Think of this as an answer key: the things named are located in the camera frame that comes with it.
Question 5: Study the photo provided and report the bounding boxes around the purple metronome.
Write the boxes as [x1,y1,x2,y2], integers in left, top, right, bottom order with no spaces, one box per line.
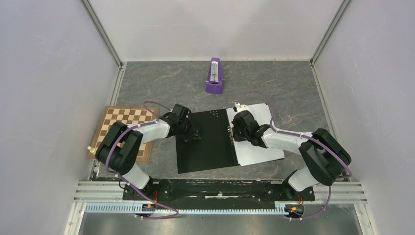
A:
[205,57,225,94]

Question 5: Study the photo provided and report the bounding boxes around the blue black file folder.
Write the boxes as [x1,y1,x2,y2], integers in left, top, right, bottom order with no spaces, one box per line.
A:
[176,109,239,174]

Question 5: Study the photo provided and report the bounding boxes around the aluminium frame rail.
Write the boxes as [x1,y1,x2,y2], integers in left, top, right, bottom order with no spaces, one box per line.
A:
[74,181,368,215]

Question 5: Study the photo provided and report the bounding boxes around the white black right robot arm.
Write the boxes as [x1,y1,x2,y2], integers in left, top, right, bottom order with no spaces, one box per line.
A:
[232,110,352,200]

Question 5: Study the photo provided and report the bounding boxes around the white paper sheets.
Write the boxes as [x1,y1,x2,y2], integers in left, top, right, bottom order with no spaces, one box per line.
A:
[226,103,284,166]

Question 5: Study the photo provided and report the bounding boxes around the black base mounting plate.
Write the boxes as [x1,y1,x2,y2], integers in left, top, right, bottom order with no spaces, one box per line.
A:
[122,178,315,210]

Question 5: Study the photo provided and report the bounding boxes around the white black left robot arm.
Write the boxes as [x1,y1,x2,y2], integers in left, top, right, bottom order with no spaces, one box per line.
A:
[94,104,201,200]

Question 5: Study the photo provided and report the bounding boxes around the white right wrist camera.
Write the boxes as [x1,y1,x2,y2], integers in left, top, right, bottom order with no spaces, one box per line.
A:
[233,102,250,113]

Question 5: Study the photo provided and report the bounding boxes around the white chess pawn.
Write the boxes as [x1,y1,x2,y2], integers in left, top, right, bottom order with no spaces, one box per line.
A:
[87,146,96,153]

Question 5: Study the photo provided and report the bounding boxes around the wooden chessboard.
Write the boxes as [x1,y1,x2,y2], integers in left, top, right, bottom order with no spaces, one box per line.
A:
[88,106,160,164]

